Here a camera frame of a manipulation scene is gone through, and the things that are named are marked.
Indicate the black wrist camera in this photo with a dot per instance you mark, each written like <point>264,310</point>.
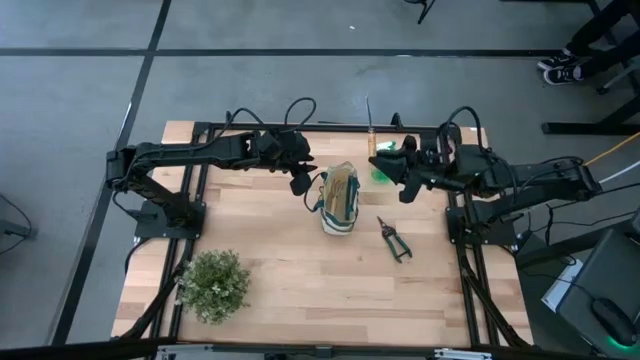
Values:
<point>300,185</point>
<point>408,190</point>

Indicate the grey chair leg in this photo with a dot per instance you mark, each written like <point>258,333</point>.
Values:
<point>617,77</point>

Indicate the green white spray bottle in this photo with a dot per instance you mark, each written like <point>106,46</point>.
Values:
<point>386,146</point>

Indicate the person's leg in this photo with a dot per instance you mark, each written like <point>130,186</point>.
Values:
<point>612,54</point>
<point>600,25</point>

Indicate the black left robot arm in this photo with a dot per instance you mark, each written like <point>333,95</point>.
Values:
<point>200,152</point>

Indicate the black desk frame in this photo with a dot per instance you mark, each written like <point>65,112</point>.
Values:
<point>590,128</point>

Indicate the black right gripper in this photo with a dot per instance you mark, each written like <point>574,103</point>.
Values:
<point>425,160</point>

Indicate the small green potted plant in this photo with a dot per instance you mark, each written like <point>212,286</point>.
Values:
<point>215,285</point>

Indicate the beige green gardening bag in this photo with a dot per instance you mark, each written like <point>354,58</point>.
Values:
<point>341,221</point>

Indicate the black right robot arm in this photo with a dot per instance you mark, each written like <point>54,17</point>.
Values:
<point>550,180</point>

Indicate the black computer mouse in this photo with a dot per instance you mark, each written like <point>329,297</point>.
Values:
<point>614,320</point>

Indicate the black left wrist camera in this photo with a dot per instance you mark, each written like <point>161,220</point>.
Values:
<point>300,185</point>

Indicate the black chair base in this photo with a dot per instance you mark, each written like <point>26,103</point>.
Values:
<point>424,9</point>

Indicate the black aluminium table frame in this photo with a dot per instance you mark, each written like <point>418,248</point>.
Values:
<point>340,127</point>

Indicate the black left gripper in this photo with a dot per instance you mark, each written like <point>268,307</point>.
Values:
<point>285,149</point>

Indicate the person's shoe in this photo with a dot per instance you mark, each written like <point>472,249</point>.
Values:
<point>555,61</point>
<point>562,75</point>

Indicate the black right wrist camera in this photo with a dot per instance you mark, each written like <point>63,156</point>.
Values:
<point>408,190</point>

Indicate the black rig bar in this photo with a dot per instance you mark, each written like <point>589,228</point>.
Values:
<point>75,350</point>

